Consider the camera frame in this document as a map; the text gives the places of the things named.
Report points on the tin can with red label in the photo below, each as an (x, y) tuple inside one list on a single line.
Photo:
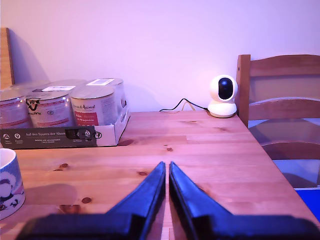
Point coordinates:
[(91, 107)]

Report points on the shrink-wrapped tin can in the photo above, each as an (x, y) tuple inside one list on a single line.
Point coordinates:
[(27, 86), (118, 95), (67, 83)]

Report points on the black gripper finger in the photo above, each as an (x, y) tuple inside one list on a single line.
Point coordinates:
[(147, 197), (186, 197)]

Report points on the tin can with pink label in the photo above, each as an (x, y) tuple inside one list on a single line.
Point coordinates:
[(13, 110)]

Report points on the white mug with mountain print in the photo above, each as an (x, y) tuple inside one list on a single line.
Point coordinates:
[(10, 185)]

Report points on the wooden cutting board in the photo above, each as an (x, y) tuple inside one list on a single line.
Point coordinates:
[(6, 57)]

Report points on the white security camera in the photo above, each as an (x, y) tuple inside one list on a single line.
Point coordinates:
[(222, 97)]

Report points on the tin can with black logo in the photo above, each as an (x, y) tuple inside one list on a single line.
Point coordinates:
[(50, 107)]

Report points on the cardboard can tray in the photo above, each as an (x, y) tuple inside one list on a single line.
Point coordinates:
[(50, 138)]

